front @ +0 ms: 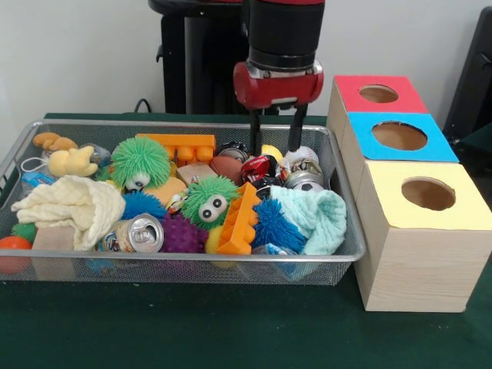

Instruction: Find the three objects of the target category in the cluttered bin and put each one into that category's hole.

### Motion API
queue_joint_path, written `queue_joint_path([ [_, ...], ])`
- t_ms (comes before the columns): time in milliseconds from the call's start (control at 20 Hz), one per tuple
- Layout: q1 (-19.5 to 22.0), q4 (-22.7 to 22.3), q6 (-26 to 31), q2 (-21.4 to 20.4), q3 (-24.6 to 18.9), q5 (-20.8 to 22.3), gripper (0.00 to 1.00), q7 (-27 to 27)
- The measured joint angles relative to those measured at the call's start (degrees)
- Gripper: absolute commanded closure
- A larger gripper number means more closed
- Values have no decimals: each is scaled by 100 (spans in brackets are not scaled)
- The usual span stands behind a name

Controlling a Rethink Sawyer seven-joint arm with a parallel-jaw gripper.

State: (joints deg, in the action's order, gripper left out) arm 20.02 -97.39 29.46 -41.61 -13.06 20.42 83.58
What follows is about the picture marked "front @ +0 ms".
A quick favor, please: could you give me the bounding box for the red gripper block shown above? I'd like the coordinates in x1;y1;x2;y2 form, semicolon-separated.
232;60;325;156

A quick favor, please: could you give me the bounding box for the multicoloured cloth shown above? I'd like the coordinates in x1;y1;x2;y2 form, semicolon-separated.
277;156;293;180

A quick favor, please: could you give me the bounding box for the shallow mesh bin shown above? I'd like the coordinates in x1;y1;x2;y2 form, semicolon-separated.
0;118;367;288

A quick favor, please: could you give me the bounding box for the wooden box with three holes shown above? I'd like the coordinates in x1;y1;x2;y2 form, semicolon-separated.
325;75;492;313

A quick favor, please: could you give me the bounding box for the yellow ball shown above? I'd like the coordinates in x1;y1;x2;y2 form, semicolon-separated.
261;144;284;162

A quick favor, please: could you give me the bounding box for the green spiky ball with eyes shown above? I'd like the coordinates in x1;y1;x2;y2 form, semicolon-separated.
180;175;242;231
110;137;172;192

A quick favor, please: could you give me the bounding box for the mint cloth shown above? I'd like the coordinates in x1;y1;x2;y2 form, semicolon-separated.
268;184;348;257

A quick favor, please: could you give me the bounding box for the orange toy brick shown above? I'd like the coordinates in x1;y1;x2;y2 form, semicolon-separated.
214;181;263;256

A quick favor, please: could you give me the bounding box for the purple spiky ball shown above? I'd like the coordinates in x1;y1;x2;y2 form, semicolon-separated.
159;213;211;254

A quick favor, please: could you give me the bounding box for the blue spiky ball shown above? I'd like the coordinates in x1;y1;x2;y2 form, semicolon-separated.
121;191;168;222

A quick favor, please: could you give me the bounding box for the crushed drink can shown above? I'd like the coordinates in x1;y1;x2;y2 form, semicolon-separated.
95;212;165;254

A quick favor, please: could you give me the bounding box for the dark green table cloth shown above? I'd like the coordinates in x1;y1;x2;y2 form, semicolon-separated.
0;111;492;369
452;121;492;149

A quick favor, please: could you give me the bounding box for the black monitor on stand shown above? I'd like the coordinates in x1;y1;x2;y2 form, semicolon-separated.
441;5;492;134

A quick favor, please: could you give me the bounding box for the cream cloth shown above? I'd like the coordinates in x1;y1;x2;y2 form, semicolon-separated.
10;173;127;252

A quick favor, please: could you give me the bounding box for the orange-red ball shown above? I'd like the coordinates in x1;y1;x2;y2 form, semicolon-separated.
0;235;34;274

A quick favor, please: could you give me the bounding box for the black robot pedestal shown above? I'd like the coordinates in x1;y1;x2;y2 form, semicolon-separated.
148;0;311;115

